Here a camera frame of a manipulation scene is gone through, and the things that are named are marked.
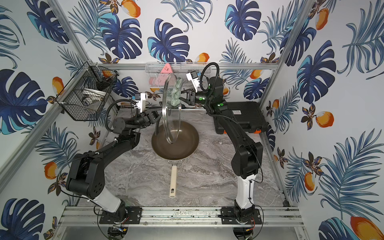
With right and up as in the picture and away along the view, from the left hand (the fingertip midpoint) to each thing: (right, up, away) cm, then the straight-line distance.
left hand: (165, 109), depth 63 cm
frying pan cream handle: (+7, -20, +32) cm, 38 cm away
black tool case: (+55, +2, +53) cm, 77 cm away
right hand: (+3, +8, +7) cm, 11 cm away
